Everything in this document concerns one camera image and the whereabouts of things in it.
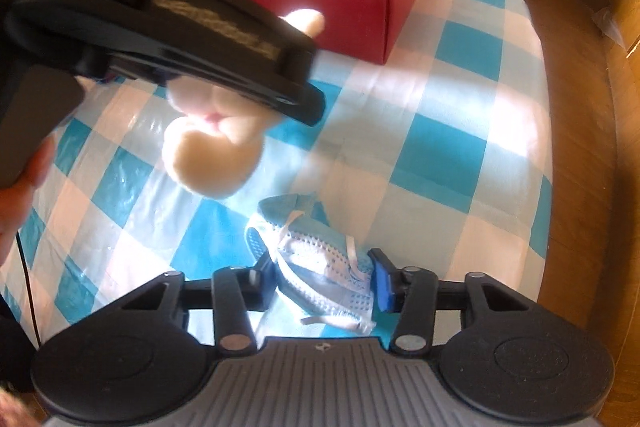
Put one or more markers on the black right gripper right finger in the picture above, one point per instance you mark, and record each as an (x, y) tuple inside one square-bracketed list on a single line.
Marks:
[(411, 293)]

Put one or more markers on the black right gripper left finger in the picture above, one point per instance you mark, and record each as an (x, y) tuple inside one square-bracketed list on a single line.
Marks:
[(235, 292)]

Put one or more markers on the blue white face mask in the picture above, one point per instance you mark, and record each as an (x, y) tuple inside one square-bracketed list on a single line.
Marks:
[(318, 268)]

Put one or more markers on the cream teddy bear pink dress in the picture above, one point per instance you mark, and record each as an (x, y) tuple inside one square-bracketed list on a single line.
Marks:
[(216, 144)]

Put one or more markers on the person's left hand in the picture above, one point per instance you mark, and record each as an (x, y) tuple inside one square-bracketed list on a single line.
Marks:
[(15, 201)]

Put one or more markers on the blue white checkered tablecloth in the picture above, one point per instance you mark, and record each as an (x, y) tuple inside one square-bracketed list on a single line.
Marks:
[(441, 158)]

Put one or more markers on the wooden wardrobe doors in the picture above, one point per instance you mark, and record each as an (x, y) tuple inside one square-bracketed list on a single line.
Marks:
[(620, 278)]

